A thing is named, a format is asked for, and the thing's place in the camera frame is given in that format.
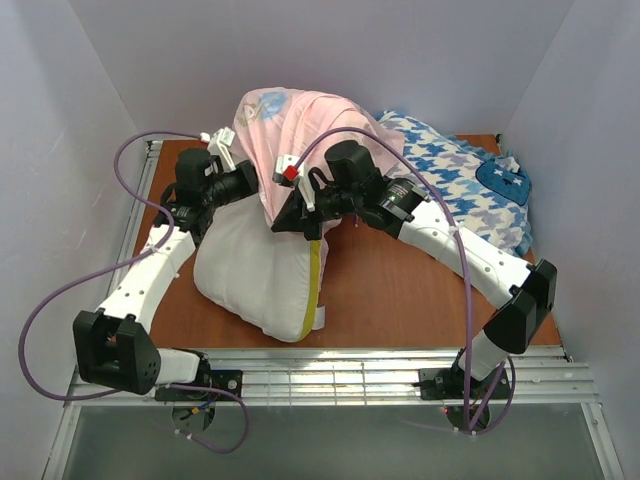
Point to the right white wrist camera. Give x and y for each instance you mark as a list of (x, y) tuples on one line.
[(289, 171)]

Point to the aluminium left side rail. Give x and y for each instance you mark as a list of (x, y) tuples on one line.
[(140, 195)]

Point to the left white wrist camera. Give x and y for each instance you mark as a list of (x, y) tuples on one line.
[(219, 144)]

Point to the aluminium rail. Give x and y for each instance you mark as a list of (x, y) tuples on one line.
[(294, 377), (140, 195)]

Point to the white pillow yellow edge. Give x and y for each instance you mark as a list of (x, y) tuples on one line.
[(270, 280)]

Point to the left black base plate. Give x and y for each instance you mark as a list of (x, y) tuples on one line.
[(230, 381)]

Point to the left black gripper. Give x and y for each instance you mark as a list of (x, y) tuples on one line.
[(248, 176)]

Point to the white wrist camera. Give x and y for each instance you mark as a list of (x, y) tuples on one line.
[(219, 144), (289, 171)]

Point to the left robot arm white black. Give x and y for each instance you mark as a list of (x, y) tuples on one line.
[(113, 346)]

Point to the blue white houndstooth pillow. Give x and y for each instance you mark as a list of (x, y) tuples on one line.
[(487, 192)]

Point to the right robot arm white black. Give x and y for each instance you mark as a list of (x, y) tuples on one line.
[(522, 293)]

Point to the aluminium front rail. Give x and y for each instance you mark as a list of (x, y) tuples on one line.
[(294, 377)]

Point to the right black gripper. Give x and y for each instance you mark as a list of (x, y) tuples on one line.
[(304, 216)]

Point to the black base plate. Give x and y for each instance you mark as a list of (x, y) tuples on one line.
[(460, 385), (230, 381)]

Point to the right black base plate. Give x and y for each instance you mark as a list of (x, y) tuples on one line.
[(460, 385)]

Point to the pink pillowcase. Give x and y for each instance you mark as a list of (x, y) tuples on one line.
[(277, 121)]

